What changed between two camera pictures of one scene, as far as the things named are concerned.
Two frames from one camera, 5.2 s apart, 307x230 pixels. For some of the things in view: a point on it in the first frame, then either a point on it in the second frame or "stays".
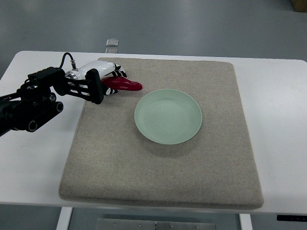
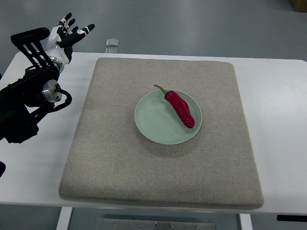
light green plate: (168, 117) stays
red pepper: (121, 83) -> (181, 106)
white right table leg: (245, 222) stays
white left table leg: (64, 220) stays
